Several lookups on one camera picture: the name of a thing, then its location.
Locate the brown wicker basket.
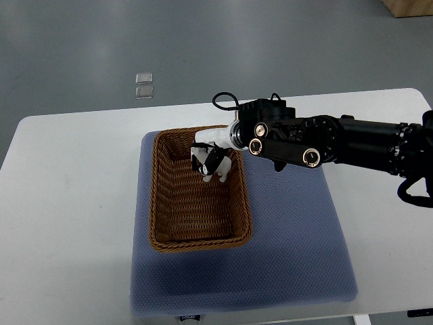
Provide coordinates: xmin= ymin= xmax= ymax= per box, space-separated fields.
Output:
xmin=149 ymin=127 xmax=253 ymax=253

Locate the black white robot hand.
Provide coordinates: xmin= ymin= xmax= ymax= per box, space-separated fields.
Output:
xmin=190 ymin=127 xmax=233 ymax=176

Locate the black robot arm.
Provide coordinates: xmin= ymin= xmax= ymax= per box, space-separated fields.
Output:
xmin=229 ymin=93 xmax=432 ymax=208

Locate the upper metal floor plate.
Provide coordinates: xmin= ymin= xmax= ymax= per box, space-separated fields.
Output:
xmin=135 ymin=72 xmax=153 ymax=85

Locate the white bear figurine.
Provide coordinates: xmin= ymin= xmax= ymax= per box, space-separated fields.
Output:
xmin=200 ymin=156 xmax=231 ymax=183

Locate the blue-grey padded mat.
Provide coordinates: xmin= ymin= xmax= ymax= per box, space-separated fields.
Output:
xmin=130 ymin=132 xmax=358 ymax=318

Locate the wooden box corner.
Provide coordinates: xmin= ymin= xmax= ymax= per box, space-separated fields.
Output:
xmin=382 ymin=0 xmax=432 ymax=18

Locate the black mat label tag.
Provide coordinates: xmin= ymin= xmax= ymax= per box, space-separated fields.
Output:
xmin=179 ymin=315 xmax=201 ymax=322

